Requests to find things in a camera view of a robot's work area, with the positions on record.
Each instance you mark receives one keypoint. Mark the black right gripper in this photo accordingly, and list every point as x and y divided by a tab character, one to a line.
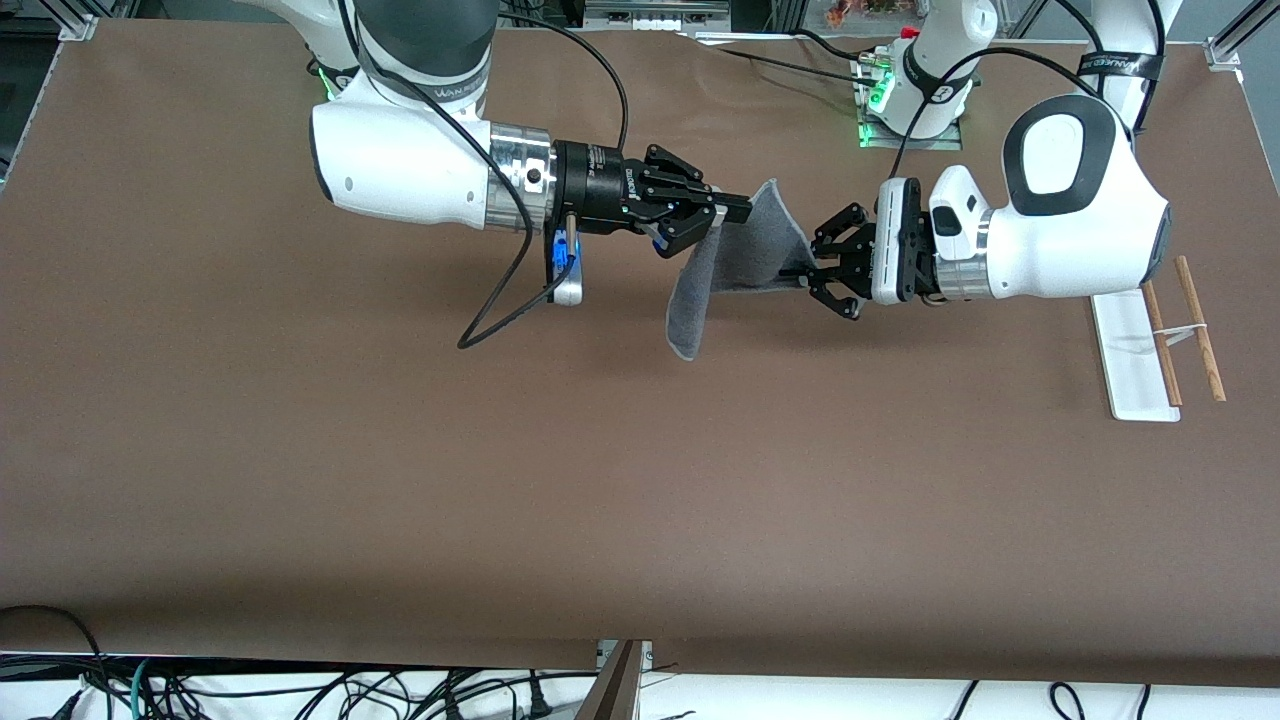
592	188

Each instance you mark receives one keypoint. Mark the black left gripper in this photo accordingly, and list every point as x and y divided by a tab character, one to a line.
848	255

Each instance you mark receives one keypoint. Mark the pink and grey towel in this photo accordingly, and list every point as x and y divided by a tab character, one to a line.
745	250

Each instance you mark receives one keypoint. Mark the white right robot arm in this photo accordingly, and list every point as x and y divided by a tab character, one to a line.
400	170

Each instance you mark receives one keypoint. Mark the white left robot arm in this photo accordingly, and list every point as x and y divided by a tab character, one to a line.
1080	240

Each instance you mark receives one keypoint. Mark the white rack with wooden bars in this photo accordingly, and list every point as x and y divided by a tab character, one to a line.
1135	370

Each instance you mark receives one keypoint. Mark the grey power strip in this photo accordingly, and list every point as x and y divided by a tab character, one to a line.
655	22

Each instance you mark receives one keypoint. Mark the colourful snack bags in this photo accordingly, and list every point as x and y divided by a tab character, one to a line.
860	10

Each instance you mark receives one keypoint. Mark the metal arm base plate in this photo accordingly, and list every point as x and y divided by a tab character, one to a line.
940	144

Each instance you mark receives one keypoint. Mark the aluminium frame corner profile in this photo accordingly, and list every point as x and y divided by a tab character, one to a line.
80	27
1225	45

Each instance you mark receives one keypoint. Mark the metal table frame bracket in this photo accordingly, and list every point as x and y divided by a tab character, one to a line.
615	690

